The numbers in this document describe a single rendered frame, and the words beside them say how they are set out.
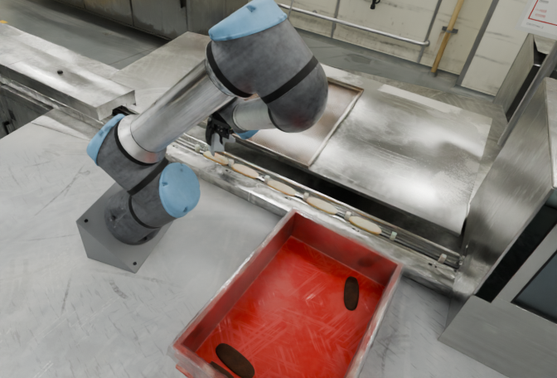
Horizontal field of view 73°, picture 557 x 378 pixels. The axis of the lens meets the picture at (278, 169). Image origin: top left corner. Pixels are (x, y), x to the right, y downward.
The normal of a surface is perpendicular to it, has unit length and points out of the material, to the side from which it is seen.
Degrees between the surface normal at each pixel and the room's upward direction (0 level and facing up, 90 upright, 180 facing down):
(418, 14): 90
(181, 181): 51
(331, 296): 0
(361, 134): 10
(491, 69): 90
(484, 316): 90
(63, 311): 0
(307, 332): 0
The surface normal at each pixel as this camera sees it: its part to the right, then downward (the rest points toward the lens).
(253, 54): -0.17, 0.53
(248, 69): -0.20, 0.69
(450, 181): 0.03, -0.68
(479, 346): -0.48, 0.50
